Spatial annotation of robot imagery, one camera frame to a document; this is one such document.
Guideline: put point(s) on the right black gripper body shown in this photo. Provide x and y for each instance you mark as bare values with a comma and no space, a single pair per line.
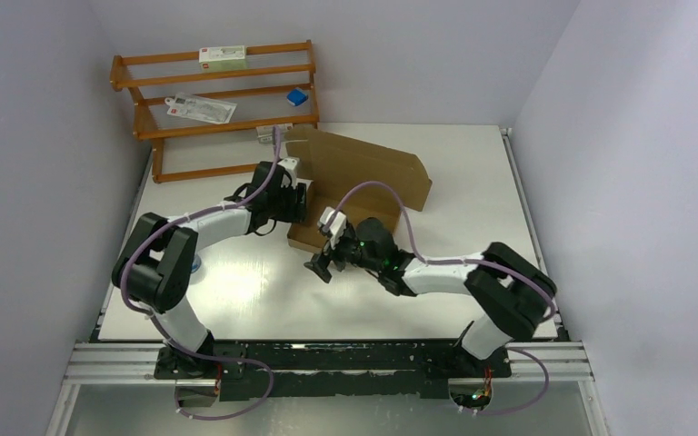
346,251

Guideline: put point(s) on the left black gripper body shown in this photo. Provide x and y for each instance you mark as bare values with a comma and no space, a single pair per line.
284,205

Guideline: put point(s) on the brown cardboard box sheet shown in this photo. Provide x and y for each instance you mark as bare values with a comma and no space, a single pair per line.
334,164

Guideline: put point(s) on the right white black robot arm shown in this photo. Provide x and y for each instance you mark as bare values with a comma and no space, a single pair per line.
515,296

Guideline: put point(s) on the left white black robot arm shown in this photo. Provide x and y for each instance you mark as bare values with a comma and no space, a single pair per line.
154,269

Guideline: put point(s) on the small white box lower shelf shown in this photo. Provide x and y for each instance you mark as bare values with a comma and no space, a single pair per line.
265,133

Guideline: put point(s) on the small blue box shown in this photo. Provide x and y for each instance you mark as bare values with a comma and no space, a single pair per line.
297,97

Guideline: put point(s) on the white green box top shelf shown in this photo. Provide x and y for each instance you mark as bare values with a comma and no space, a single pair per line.
222,58

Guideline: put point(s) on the blue white patterned round tape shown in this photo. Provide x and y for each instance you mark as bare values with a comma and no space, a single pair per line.
196,264

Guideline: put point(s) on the orange wooden shelf rack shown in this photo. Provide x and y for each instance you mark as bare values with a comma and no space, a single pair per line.
259,92

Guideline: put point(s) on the clear plastic package red label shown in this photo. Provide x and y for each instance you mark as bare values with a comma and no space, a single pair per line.
200,109

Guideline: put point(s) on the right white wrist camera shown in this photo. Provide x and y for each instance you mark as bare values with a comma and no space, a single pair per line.
332,224

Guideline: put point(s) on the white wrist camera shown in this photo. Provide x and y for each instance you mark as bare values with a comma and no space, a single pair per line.
332,224
290,167

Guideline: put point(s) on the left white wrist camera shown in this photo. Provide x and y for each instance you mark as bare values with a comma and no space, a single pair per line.
290,167

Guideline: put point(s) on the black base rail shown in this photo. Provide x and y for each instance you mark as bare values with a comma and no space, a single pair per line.
246,370

